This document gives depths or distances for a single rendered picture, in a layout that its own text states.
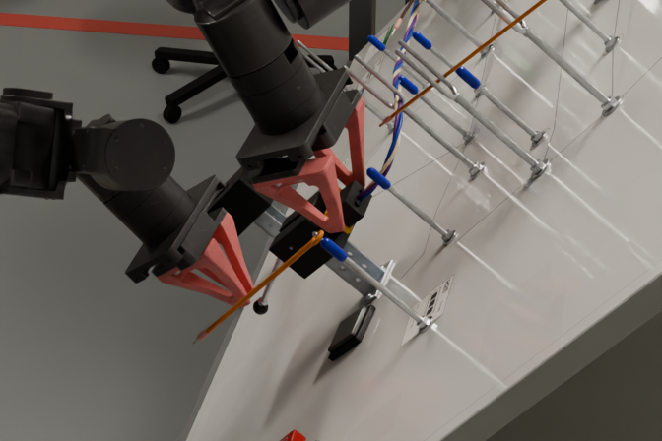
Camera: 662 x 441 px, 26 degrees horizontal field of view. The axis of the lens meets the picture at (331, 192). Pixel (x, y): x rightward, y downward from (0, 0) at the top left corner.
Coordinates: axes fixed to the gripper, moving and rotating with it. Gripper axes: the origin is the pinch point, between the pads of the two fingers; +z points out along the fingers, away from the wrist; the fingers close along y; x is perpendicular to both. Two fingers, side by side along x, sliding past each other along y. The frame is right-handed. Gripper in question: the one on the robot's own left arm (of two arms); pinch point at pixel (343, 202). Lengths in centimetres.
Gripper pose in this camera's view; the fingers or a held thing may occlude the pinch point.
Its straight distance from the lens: 115.1
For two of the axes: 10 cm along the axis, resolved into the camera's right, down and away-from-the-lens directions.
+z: 4.4, 7.6, 4.7
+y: 3.2, -6.3, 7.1
